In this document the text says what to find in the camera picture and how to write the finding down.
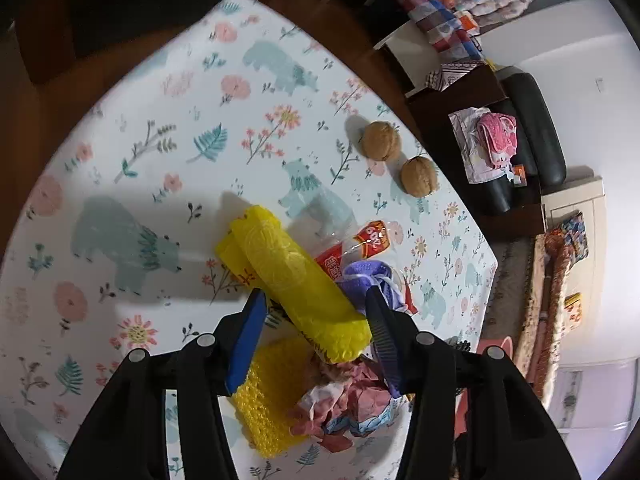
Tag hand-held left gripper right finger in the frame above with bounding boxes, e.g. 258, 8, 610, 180
364, 287, 581, 480

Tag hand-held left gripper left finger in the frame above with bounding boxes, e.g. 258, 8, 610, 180
57, 288, 269, 480

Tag purple cloth item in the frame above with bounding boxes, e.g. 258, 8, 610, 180
339, 259, 402, 314

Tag yellow embossed plastic wrapper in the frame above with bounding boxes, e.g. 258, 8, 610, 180
215, 204, 374, 365

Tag pink plastic bucket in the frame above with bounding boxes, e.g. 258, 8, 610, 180
452, 337, 517, 438

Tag crumpled red snack wrapper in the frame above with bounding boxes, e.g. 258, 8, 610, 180
289, 357, 401, 454

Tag clear wrapper with red label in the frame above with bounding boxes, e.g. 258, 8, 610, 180
314, 219, 417, 313

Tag bed with lace cover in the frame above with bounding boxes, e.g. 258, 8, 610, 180
480, 232, 556, 401

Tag rolled floral quilt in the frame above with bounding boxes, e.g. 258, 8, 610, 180
522, 234, 572, 397

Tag walnut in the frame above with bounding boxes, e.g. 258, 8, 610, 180
401, 155, 440, 197
361, 120, 403, 163

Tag yellow printed pillow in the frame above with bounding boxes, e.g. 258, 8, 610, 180
564, 292, 584, 324

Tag white pink cloth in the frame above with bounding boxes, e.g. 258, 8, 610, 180
448, 107, 507, 184

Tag colourful printed pillow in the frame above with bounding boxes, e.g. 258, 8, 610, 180
544, 211, 587, 262

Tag cream bed headboard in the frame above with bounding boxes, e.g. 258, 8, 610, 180
542, 179, 609, 362

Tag pink folded clothes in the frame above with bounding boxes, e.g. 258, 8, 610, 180
476, 112, 519, 169

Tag floral tablecloth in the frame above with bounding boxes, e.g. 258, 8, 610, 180
0, 0, 499, 480

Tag black leather armchair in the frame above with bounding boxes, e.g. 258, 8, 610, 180
406, 72, 567, 217
0, 0, 281, 87

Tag patterned hanging cloth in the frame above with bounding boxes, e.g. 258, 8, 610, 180
425, 62, 489, 92

